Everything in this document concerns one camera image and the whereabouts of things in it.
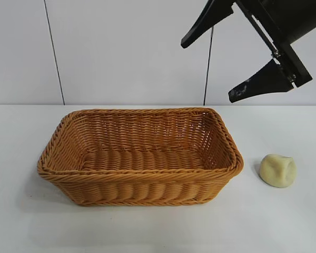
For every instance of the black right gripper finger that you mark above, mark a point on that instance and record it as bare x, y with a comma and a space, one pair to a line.
210, 21
266, 81

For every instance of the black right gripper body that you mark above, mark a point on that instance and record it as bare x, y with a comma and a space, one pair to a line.
292, 18

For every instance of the pale yellow egg yolk pastry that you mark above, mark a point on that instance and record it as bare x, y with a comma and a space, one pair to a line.
276, 171

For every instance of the woven wicker basket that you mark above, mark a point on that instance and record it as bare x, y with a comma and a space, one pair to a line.
147, 184

